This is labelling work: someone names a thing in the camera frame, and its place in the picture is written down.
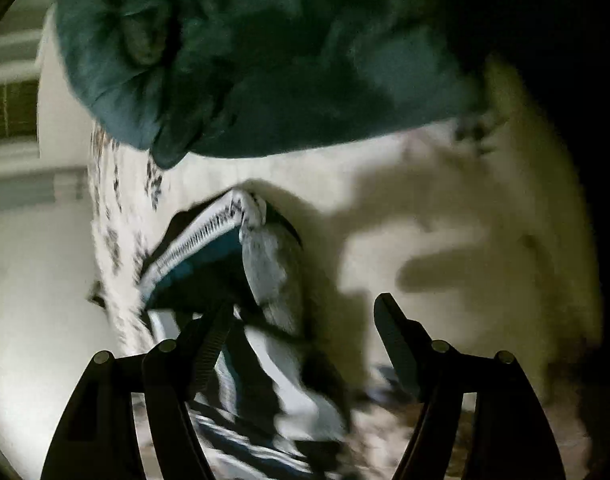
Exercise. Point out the dark green blanket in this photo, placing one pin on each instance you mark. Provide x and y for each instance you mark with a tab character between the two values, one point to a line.
265	55

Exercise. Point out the white patterned bed sheet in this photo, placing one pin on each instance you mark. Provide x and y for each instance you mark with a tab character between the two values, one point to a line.
435	210

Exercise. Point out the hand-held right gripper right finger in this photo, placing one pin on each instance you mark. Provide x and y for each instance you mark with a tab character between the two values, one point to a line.
401	343

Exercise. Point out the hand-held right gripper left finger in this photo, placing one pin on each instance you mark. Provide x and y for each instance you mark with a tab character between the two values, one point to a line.
211	341

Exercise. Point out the striped small garment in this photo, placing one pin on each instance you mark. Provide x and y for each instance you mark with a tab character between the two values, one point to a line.
272	280

